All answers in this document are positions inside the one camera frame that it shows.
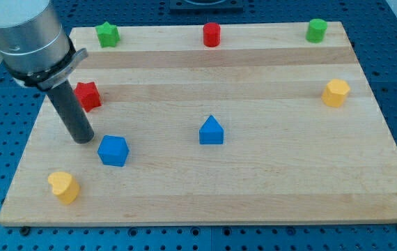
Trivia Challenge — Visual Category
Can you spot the yellow heart block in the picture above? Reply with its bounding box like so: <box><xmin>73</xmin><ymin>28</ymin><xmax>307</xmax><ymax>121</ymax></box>
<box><xmin>47</xmin><ymin>172</ymin><xmax>80</xmax><ymax>205</ymax></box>

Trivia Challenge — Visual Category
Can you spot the wooden board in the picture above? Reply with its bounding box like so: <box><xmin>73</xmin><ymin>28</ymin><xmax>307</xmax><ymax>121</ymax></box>
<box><xmin>0</xmin><ymin>22</ymin><xmax>397</xmax><ymax>227</ymax></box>

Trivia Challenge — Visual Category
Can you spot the blue cube block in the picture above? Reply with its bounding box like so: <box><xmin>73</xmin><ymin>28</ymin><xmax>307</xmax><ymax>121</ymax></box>
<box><xmin>97</xmin><ymin>135</ymin><xmax>130</xmax><ymax>167</ymax></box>

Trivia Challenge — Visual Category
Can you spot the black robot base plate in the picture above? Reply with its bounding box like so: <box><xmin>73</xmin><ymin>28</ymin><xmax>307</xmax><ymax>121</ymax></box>
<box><xmin>169</xmin><ymin>0</ymin><xmax>244</xmax><ymax>13</ymax></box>

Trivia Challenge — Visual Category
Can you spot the red star block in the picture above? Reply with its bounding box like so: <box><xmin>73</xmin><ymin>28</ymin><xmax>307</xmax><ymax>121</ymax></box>
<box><xmin>74</xmin><ymin>82</ymin><xmax>102</xmax><ymax>112</ymax></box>

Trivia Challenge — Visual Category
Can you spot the red cylinder block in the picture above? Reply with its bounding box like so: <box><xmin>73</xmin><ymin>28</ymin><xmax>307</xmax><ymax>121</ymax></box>
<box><xmin>203</xmin><ymin>22</ymin><xmax>221</xmax><ymax>47</ymax></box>

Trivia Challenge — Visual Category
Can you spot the blue triangle block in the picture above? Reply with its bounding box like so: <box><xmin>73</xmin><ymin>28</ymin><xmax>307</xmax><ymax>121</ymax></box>
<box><xmin>199</xmin><ymin>115</ymin><xmax>224</xmax><ymax>144</ymax></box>

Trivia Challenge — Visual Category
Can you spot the yellow hexagon block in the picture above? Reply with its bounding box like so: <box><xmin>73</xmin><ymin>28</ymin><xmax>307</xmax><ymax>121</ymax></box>
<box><xmin>321</xmin><ymin>79</ymin><xmax>350</xmax><ymax>107</ymax></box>

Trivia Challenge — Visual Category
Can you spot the green cylinder block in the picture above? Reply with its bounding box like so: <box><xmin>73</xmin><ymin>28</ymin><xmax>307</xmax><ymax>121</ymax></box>
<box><xmin>306</xmin><ymin>18</ymin><xmax>328</xmax><ymax>43</ymax></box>

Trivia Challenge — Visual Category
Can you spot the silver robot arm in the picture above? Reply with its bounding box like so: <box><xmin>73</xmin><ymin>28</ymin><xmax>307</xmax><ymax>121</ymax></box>
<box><xmin>0</xmin><ymin>0</ymin><xmax>94</xmax><ymax>144</ymax></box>

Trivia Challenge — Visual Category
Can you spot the green star block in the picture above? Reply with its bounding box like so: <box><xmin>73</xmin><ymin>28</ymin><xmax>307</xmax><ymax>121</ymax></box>
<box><xmin>95</xmin><ymin>22</ymin><xmax>120</xmax><ymax>47</ymax></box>

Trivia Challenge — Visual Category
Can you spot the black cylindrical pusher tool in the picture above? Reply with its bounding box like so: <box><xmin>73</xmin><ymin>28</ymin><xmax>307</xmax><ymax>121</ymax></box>
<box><xmin>47</xmin><ymin>80</ymin><xmax>94</xmax><ymax>144</ymax></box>

